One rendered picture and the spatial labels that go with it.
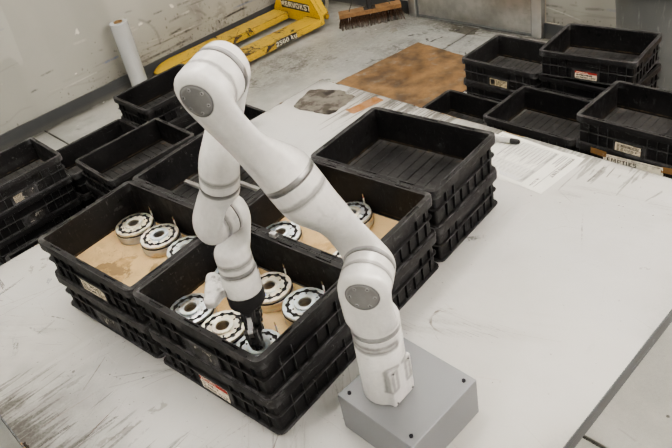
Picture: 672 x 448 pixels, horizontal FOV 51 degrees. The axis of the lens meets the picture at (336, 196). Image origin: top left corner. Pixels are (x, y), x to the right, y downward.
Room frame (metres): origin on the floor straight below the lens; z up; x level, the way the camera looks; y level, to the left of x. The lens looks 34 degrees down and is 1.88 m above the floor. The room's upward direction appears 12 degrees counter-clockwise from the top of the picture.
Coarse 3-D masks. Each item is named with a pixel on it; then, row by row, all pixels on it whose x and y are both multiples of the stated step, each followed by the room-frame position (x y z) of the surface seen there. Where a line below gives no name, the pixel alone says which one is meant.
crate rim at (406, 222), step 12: (336, 168) 1.54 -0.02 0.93; (372, 180) 1.45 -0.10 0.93; (384, 180) 1.44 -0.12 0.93; (420, 192) 1.36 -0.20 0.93; (252, 204) 1.46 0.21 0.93; (420, 204) 1.31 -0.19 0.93; (408, 216) 1.28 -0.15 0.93; (420, 216) 1.30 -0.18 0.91; (264, 228) 1.34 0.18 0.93; (396, 228) 1.24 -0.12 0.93; (408, 228) 1.26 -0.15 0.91; (288, 240) 1.28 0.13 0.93; (384, 240) 1.21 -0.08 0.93; (324, 252) 1.21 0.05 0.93
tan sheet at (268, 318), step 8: (264, 272) 1.31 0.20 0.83; (200, 288) 1.30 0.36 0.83; (296, 288) 1.23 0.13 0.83; (224, 304) 1.22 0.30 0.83; (280, 312) 1.16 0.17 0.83; (264, 320) 1.15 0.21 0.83; (272, 320) 1.14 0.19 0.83; (280, 320) 1.14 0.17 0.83; (272, 328) 1.12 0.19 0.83; (280, 328) 1.11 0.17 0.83
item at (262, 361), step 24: (168, 264) 1.28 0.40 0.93; (336, 264) 1.16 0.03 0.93; (144, 288) 1.22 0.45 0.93; (336, 288) 1.09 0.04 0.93; (168, 312) 1.12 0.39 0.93; (312, 312) 1.03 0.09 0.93; (216, 336) 1.02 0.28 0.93; (288, 336) 0.98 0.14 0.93; (240, 360) 0.96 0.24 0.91; (264, 360) 0.94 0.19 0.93
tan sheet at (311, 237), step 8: (376, 216) 1.44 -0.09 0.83; (376, 224) 1.40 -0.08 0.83; (384, 224) 1.40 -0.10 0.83; (392, 224) 1.39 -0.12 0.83; (304, 232) 1.43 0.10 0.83; (312, 232) 1.43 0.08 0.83; (376, 232) 1.37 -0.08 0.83; (384, 232) 1.37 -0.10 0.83; (304, 240) 1.40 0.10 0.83; (312, 240) 1.39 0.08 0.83; (320, 240) 1.39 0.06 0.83; (328, 240) 1.38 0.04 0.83; (320, 248) 1.36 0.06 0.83; (328, 248) 1.35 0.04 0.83
